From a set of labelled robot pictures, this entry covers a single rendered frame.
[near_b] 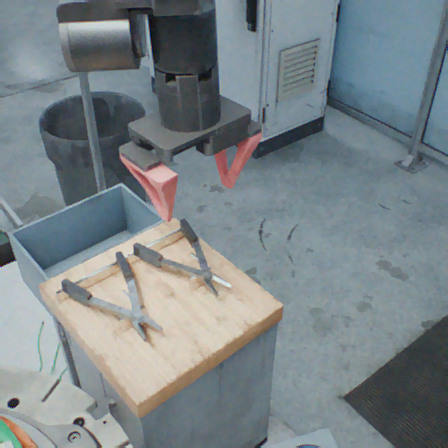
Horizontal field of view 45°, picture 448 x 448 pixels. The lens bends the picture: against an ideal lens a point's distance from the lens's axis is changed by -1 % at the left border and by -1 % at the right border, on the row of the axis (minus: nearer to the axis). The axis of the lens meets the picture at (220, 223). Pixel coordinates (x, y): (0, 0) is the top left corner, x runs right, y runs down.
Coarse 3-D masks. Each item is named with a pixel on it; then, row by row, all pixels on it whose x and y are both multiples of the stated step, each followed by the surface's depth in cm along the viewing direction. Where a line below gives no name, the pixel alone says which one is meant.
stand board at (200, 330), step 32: (160, 224) 70; (96, 256) 65; (96, 288) 61; (160, 288) 61; (224, 288) 61; (256, 288) 61; (64, 320) 58; (96, 320) 57; (160, 320) 57; (192, 320) 57; (224, 320) 57; (256, 320) 57; (96, 352) 54; (128, 352) 54; (160, 352) 54; (192, 352) 54; (224, 352) 55; (128, 384) 51; (160, 384) 51
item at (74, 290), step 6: (66, 282) 57; (72, 282) 57; (66, 288) 57; (72, 288) 57; (78, 288) 57; (84, 288) 57; (72, 294) 57; (78, 294) 56; (84, 294) 56; (90, 294) 56; (78, 300) 57; (84, 300) 56
